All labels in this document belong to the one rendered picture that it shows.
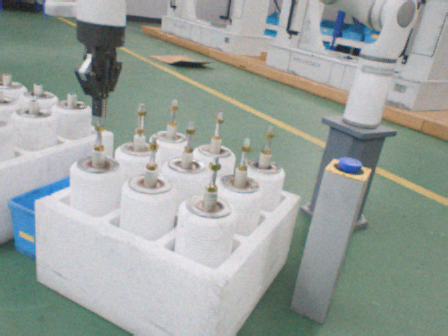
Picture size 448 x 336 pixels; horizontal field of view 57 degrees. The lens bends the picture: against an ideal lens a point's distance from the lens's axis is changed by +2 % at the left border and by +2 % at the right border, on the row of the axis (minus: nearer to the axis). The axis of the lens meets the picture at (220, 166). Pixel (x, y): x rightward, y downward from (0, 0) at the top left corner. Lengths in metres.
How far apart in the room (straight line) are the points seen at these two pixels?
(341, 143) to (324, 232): 0.42
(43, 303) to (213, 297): 0.36
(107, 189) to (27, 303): 0.26
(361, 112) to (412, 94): 1.68
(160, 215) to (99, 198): 0.13
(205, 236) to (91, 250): 0.22
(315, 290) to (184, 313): 0.28
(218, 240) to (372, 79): 0.65
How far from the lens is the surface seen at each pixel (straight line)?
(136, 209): 0.70
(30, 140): 1.05
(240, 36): 4.18
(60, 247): 0.82
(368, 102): 1.14
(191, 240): 0.65
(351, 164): 0.75
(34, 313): 0.85
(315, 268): 0.83
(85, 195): 0.77
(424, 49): 2.87
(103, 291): 0.79
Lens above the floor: 0.56
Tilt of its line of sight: 22 degrees down
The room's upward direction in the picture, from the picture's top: 9 degrees clockwise
